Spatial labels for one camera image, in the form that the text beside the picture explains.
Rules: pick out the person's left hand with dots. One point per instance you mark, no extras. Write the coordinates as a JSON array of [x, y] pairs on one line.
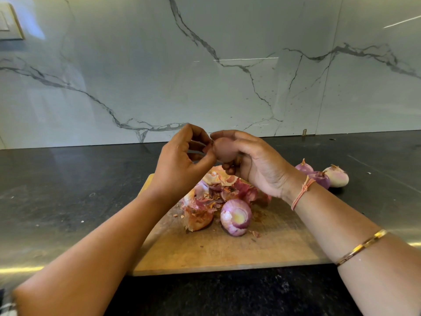
[[176, 169]]

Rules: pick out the gold bangle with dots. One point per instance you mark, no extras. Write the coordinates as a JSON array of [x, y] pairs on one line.
[[362, 248]]

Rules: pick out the small brown wall-edge object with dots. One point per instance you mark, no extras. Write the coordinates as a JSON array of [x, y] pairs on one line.
[[304, 133]]

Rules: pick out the wooden cutting board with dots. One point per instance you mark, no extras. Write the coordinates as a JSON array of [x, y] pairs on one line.
[[191, 253]]

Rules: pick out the small red onion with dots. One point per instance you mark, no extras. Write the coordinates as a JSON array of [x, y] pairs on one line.
[[303, 167]]

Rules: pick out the pile of onion peels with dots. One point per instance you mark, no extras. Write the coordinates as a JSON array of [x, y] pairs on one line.
[[204, 197]]

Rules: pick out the person's right hand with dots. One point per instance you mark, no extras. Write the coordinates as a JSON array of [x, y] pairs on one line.
[[270, 166]]

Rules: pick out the red onion with pale patch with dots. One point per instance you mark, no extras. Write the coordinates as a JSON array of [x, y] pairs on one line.
[[235, 217]]

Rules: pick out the person's right forearm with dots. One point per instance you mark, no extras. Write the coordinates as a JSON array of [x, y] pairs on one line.
[[358, 246]]

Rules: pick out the white wall switch plate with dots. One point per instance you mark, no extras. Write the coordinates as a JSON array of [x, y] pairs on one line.
[[9, 21]]

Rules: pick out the person's left forearm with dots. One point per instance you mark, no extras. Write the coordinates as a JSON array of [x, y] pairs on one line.
[[85, 263]]

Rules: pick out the brownish red onion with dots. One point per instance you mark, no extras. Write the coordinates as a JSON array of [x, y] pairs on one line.
[[337, 176]]

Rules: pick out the black white plaid sleeve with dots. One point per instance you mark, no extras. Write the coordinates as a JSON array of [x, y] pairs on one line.
[[6, 304]]

